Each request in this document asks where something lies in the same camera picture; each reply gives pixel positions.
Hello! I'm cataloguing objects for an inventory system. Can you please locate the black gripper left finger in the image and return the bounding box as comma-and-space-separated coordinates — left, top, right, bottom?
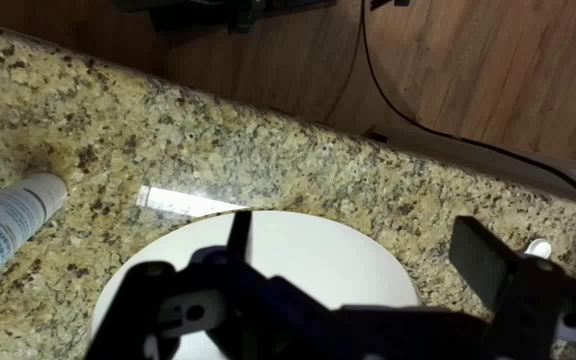
226, 209, 251, 262

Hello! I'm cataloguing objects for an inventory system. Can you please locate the white oval sink basin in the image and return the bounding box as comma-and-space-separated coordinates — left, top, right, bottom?
90, 209, 420, 335

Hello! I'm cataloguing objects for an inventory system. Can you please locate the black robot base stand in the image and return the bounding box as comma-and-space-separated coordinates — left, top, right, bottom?
111, 0, 335, 33

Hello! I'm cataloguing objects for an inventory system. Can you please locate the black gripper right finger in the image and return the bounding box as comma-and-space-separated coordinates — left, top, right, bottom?
448, 216, 517, 310

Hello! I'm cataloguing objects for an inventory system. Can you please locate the black power cable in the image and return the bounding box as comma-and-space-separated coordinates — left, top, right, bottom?
357, 0, 576, 268

